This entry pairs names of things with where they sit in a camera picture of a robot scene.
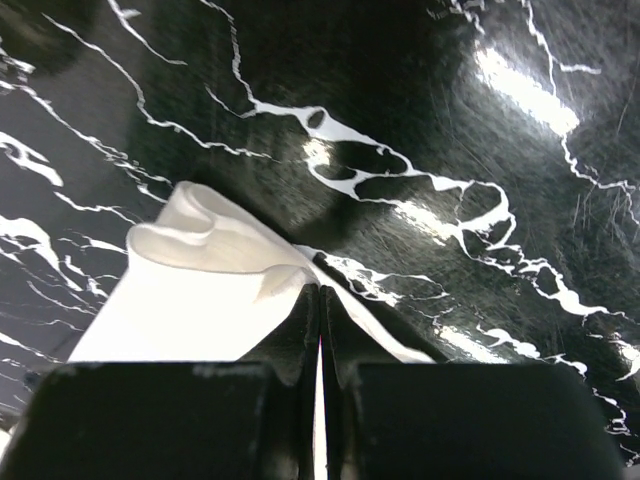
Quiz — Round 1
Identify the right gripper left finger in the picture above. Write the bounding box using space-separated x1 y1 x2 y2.
240 284 320 475

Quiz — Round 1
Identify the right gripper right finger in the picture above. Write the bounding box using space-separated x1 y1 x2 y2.
320 287 450 475

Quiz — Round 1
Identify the white printed t-shirt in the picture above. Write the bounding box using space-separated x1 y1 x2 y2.
0 180 436 436

